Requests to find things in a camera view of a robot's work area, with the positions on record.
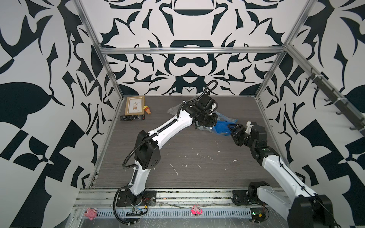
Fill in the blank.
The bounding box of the dark blue towel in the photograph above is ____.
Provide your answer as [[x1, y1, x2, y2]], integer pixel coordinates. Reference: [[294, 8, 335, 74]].
[[212, 121, 237, 136]]

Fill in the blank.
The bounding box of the clear plastic vacuum bag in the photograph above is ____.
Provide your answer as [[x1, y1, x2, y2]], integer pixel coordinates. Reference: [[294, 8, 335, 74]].
[[166, 103, 239, 136]]

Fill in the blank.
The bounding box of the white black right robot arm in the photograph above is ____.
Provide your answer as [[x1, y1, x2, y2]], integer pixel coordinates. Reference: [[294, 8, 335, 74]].
[[228, 122, 337, 228]]

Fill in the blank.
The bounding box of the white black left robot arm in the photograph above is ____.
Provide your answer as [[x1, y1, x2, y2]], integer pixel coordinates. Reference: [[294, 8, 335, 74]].
[[122, 94, 218, 197]]

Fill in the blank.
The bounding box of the ice cream cone toy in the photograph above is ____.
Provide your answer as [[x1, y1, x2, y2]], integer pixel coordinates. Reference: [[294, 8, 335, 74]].
[[144, 105, 151, 115]]

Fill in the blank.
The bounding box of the black tv remote control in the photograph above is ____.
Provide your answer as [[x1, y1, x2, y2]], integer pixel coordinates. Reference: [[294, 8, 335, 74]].
[[119, 115, 145, 122]]

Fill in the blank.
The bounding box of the black electronics box with led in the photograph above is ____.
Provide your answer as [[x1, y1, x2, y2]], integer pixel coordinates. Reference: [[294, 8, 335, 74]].
[[250, 210, 270, 223]]

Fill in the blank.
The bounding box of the small green circuit board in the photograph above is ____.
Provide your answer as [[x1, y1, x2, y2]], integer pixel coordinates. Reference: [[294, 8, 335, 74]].
[[131, 207, 144, 216]]

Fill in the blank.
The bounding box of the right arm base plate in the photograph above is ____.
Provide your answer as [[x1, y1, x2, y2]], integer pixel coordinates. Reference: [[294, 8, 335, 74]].
[[232, 190, 257, 206]]

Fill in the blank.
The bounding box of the wooden picture frame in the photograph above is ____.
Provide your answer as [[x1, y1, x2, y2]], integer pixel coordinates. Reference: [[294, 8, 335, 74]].
[[125, 96, 145, 116]]

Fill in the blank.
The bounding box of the white slotted cable duct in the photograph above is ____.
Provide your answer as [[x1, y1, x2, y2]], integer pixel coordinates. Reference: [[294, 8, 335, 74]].
[[96, 208, 252, 219]]

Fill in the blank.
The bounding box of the magenta toy on rail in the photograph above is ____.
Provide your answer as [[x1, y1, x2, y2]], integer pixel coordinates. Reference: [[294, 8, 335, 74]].
[[191, 205, 203, 216]]

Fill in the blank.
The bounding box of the black corrugated cable conduit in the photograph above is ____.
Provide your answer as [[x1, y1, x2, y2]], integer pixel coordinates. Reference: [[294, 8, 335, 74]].
[[122, 119, 177, 170]]

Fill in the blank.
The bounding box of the black wall hook rack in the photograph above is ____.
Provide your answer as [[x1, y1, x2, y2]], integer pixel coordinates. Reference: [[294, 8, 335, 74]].
[[306, 67, 365, 136]]

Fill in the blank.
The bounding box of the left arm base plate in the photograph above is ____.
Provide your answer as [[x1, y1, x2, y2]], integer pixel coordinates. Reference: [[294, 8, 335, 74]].
[[116, 190, 157, 207]]

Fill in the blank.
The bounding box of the pink toy on rail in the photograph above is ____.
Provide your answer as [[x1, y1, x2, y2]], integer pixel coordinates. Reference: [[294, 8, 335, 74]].
[[84, 208, 98, 221]]

